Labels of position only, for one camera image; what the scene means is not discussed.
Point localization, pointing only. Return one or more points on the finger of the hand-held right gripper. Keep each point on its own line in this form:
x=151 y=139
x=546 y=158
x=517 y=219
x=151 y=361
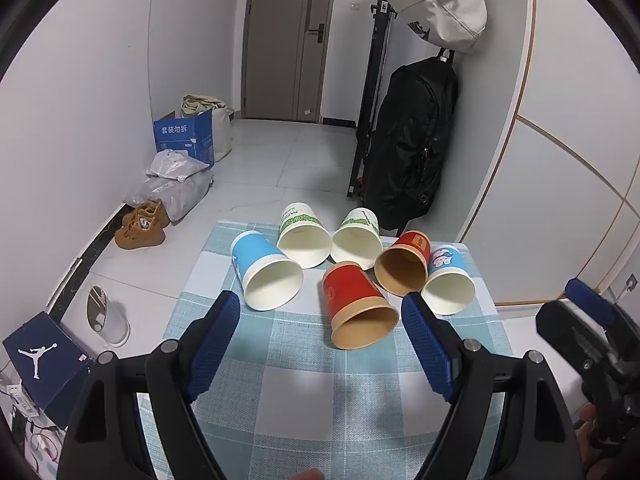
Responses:
x=590 y=302
x=562 y=327

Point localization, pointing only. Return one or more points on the plain blue paper cup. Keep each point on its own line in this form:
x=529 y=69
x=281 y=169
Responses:
x=262 y=272

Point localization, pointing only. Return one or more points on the black backpack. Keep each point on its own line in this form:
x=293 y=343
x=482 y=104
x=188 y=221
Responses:
x=410 y=150

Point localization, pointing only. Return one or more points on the white wardrobe with gold trim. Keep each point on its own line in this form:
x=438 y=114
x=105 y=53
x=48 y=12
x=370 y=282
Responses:
x=560 y=160

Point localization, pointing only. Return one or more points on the white power strip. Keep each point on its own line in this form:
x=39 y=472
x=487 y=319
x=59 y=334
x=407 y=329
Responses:
x=20 y=397

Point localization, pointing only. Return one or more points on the wall socket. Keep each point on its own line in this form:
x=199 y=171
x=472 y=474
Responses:
x=632 y=284

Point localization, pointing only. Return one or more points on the red paper cup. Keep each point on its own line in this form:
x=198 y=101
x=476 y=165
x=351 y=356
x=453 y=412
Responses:
x=357 y=310
x=402 y=267

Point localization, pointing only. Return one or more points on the grey door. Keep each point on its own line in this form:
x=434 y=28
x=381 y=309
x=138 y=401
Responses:
x=280 y=35

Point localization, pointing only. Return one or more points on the light grey hanging bag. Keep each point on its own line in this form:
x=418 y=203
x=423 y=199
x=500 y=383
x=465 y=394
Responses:
x=445 y=5

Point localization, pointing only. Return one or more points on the white trash bin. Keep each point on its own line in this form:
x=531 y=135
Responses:
x=112 y=325

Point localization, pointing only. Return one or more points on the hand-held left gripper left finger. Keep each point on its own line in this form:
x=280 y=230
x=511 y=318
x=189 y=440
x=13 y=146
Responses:
x=215 y=345

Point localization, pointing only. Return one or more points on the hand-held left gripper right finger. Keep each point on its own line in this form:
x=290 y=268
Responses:
x=430 y=350

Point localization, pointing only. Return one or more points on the white parcel bag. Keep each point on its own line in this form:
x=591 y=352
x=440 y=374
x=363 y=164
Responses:
x=175 y=165

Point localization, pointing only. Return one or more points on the blue cardboard box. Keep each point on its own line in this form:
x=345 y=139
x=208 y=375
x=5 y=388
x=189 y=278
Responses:
x=185 y=137

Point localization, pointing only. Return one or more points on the beige tote bag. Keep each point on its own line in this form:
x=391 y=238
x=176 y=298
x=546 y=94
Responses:
x=220 y=130

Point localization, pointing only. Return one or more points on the checkered teal tablecloth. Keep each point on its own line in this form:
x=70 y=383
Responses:
x=300 y=390

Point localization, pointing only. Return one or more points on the black metal rack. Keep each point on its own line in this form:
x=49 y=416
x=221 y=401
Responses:
x=372 y=85

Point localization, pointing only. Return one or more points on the blue pink-print paper cup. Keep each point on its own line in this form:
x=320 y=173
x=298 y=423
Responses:
x=447 y=282

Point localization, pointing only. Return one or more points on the person's right hand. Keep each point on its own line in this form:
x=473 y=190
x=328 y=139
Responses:
x=587 y=414

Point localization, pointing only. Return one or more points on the white green-print paper cup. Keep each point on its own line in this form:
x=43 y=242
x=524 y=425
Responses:
x=302 y=240
x=357 y=240

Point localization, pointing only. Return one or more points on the brown shoe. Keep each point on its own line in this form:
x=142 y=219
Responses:
x=150 y=210
x=137 y=235

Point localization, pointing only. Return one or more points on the dark blue shoebox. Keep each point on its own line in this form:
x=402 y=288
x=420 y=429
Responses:
x=45 y=360

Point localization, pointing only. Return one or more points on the grey parcel bag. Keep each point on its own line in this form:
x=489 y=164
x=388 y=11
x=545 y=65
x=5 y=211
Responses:
x=185 y=195

